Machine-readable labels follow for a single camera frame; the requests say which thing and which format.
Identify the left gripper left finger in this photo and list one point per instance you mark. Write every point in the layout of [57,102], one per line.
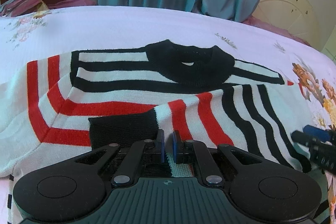
[156,149]

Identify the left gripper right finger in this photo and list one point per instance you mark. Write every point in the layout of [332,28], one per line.
[183,151]

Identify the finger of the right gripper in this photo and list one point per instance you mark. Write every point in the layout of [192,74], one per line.
[305,139]
[322,135]

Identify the striped white red black sweater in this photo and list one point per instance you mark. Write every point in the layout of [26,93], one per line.
[68,104]

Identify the cream round footboard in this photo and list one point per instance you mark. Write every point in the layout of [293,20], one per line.
[295,16]

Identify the floral pink bed sheet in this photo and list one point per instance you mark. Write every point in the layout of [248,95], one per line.
[119,184]

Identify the purple crumpled pillow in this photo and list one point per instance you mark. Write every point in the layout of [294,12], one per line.
[13,8]

